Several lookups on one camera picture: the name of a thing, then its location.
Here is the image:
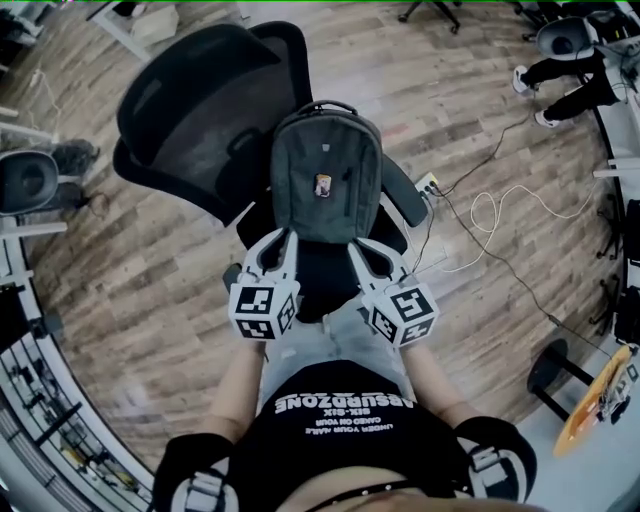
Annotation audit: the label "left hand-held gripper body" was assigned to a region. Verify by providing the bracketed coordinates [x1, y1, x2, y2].
[228, 264, 301, 342]

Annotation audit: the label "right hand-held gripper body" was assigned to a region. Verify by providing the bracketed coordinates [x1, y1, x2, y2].
[358, 272, 441, 350]

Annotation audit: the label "grey backpack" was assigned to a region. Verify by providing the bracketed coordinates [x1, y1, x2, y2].
[269, 99, 384, 245]

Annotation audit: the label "black mesh office chair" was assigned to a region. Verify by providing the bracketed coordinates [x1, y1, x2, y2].
[112, 20, 430, 326]

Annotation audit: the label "person's right forearm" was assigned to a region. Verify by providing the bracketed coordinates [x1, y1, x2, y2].
[404, 344, 481, 431]

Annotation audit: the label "person's left forearm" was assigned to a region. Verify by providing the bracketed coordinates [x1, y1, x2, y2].
[207, 339, 269, 441]

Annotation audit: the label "black swivel chair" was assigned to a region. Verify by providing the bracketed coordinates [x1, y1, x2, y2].
[597, 194, 640, 261]
[397, 0, 461, 34]
[589, 274, 640, 346]

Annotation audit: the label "person's grey jeans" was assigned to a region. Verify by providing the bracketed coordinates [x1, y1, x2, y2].
[262, 299, 416, 401]

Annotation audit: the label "white power strip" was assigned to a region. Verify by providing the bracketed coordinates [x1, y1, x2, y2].
[413, 170, 441, 197]

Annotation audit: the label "person's black printed shirt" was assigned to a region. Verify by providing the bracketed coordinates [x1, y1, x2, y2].
[152, 359, 539, 512]

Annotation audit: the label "grey storage shelf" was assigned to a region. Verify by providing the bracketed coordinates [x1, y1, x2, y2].
[0, 279, 156, 512]

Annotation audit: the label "white cable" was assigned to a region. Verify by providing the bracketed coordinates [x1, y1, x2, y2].
[439, 184, 601, 274]

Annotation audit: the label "long black cable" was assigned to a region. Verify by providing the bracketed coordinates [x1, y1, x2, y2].
[432, 187, 614, 359]

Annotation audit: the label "black studded necklace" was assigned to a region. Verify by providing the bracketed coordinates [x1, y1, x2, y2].
[304, 479, 409, 511]

